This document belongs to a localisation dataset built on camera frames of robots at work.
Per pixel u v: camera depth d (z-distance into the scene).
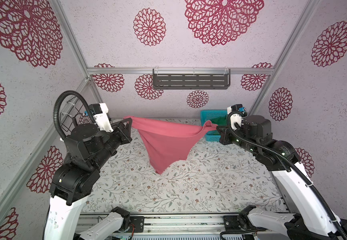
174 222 0.76
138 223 0.73
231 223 0.75
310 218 0.38
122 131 0.43
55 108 0.30
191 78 0.95
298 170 0.37
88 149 0.34
